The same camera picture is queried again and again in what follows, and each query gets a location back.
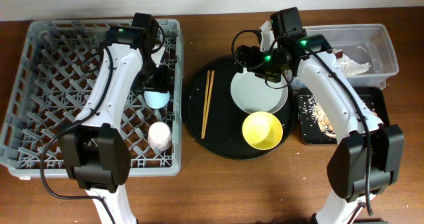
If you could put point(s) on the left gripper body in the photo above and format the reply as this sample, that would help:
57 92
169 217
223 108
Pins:
156 77

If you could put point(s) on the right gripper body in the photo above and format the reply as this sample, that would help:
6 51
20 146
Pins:
267 63

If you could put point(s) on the blue plastic cup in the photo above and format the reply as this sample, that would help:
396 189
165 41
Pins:
155 99

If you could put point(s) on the grey round plate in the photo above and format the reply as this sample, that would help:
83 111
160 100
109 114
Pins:
251 94

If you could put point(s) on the pink plastic cup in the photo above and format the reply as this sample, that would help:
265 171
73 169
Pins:
159 136

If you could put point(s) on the yellow bowl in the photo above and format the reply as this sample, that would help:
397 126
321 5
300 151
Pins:
262 130

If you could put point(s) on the peanut shells and rice scraps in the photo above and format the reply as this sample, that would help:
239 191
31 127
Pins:
319 117

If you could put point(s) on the white napkin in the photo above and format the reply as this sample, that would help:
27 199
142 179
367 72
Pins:
349 67

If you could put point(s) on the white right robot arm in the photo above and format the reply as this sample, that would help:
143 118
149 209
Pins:
368 156

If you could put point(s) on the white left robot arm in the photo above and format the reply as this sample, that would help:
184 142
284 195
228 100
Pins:
95 154

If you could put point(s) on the black rectangular waste tray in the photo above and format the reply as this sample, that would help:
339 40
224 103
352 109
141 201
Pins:
372 97

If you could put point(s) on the grey plastic dishwasher rack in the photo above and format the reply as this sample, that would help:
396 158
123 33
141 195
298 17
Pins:
50 89

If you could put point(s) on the clear plastic waste bin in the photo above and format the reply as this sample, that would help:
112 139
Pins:
363 43

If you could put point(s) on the round black serving tray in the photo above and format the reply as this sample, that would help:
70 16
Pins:
224 124

